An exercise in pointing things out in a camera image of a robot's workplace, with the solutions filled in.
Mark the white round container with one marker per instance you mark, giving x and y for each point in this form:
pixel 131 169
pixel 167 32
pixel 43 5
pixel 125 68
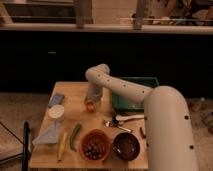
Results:
pixel 56 113

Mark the light blue cloth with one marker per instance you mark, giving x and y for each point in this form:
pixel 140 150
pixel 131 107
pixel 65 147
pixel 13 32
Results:
pixel 49 136

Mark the green plastic tray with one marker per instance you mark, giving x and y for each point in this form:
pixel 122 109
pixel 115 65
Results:
pixel 120 104

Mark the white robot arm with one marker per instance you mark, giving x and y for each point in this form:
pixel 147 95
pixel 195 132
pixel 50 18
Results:
pixel 168 125

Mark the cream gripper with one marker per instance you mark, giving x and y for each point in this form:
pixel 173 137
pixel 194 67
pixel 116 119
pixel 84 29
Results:
pixel 93 101

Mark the black pole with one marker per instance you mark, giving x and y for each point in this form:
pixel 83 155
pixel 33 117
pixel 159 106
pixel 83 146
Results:
pixel 25 157

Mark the yellow banana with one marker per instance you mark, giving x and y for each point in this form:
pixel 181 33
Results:
pixel 62 146

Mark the orange bowl with grapes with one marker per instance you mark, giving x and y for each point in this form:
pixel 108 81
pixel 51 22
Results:
pixel 95 146

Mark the orange apple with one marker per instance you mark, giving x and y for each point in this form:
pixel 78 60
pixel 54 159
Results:
pixel 90 107

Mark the metal spoon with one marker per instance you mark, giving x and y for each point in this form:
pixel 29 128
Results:
pixel 110 124

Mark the purple bowl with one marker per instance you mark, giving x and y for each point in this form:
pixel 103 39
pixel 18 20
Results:
pixel 126 146

